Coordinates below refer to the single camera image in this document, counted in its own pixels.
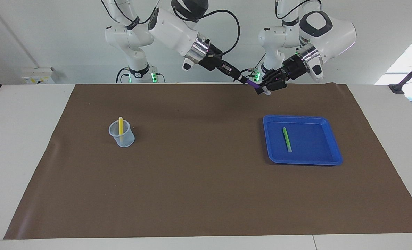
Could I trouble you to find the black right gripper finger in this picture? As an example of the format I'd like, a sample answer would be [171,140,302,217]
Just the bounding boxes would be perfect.
[217,61,243,77]
[231,70,250,85]

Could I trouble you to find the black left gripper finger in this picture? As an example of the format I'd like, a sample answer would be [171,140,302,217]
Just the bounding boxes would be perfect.
[255,82,287,95]
[262,68,287,87]

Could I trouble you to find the purple marker pen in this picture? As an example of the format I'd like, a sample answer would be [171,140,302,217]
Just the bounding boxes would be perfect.
[246,78,271,96]

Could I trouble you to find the green marker pen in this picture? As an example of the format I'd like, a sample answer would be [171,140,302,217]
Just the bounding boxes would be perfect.
[283,127,292,153]

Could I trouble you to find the blue plastic tray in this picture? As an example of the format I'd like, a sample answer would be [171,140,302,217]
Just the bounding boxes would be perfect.
[263,115,343,166]

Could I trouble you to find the brown table mat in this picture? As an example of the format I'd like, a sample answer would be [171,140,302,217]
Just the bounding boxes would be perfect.
[3,83,412,240]

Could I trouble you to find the clear plastic cup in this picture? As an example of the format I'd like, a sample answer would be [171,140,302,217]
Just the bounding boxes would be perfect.
[108,120,135,148]

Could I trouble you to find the black base cable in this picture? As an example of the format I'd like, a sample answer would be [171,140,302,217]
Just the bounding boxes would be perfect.
[239,52,266,82]
[116,67,130,84]

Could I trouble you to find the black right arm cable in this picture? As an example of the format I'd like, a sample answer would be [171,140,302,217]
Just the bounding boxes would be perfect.
[102,0,240,56]

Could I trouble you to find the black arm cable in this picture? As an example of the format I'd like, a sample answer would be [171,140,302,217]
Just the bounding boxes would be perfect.
[275,0,322,19]
[102,0,240,56]

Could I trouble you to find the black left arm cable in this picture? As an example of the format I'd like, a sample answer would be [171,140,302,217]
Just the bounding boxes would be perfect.
[275,0,322,19]

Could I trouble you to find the black camera stand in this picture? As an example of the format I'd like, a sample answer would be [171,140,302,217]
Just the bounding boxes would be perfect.
[388,57,412,94]

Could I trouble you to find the white wall socket box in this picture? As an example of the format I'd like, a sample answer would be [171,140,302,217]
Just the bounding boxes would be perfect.
[21,67,56,85]

